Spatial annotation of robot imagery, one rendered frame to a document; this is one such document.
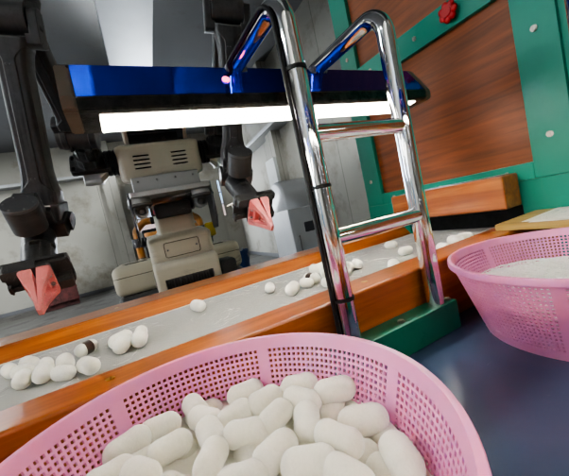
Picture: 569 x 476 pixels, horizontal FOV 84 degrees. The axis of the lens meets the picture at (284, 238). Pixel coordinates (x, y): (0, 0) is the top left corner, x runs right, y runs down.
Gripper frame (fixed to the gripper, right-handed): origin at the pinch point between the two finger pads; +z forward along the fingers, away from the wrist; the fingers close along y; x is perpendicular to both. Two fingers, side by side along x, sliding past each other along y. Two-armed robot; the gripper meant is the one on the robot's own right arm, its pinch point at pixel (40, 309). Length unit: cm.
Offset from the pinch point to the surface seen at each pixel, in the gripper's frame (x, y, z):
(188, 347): -16.9, 17.4, 26.3
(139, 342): -6.7, 12.9, 17.0
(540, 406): -24, 41, 47
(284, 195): 176, 216, -245
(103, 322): 6.2, 7.8, 1.7
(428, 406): -31, 27, 43
